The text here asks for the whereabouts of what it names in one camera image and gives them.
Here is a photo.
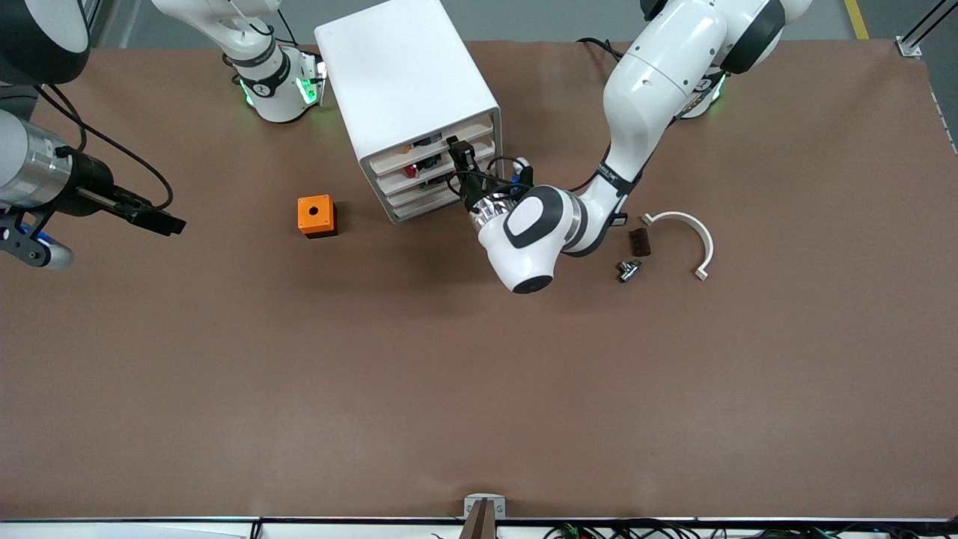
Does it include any white plastic drawer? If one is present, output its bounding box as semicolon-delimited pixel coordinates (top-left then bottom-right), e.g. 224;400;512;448
369;122;496;177
389;171;501;222
383;156;498;208
376;138;497;194

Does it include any white drawer cabinet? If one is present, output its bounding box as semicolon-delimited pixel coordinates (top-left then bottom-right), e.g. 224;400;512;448
314;0;504;225

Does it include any orange button box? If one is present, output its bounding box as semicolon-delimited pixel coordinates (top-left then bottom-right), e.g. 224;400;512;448
297;195;338;240

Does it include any brown table mat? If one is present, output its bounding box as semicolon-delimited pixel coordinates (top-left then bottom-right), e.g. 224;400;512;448
0;37;958;521

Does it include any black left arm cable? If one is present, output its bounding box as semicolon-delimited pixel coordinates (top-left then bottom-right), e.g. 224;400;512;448
447;156;534;201

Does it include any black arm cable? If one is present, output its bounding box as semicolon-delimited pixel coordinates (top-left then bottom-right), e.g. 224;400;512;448
36;84;174;212
447;156;534;201

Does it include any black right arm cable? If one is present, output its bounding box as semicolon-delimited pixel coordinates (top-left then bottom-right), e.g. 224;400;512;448
36;84;174;212

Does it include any white curved plastic bracket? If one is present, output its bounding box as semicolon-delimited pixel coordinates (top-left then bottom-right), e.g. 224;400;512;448
641;211;715;281

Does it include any white table edge rail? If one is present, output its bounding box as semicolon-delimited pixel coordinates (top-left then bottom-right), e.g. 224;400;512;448
0;517;958;539

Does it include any black cable bundle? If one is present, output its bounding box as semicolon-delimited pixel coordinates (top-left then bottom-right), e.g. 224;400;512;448
545;520;958;539

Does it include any aluminium frame profile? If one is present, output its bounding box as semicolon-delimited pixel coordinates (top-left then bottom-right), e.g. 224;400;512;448
896;0;958;58

